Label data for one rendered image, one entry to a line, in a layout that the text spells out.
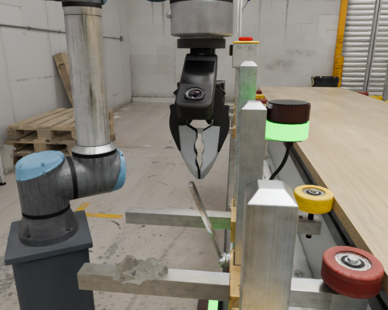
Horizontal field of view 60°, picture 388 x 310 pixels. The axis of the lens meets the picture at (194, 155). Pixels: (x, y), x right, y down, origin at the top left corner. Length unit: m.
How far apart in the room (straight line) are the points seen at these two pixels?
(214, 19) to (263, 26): 7.75
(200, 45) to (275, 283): 0.33
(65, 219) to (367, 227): 0.90
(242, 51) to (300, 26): 7.38
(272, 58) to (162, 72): 2.61
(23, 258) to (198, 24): 0.92
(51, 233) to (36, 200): 0.12
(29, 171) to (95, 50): 0.42
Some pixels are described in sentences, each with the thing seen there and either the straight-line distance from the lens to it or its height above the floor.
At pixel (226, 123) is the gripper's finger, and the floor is 1.09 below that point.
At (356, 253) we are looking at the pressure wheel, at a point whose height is 0.91.
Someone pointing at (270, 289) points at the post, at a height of 1.03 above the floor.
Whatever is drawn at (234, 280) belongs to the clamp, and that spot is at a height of 0.87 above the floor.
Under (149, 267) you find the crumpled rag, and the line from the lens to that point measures 0.55.
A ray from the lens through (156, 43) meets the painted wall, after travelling 8.40.
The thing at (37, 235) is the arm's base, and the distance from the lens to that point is 1.20.
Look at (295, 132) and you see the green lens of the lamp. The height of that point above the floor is 1.09.
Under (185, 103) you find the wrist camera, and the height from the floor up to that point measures 1.13.
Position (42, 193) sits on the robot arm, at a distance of 1.15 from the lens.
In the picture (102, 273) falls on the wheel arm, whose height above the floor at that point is 0.86.
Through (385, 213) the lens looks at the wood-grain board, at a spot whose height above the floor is 0.90.
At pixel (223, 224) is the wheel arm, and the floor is 0.82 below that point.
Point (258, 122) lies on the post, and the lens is 0.47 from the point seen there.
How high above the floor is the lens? 1.19
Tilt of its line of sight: 17 degrees down
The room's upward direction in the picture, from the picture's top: straight up
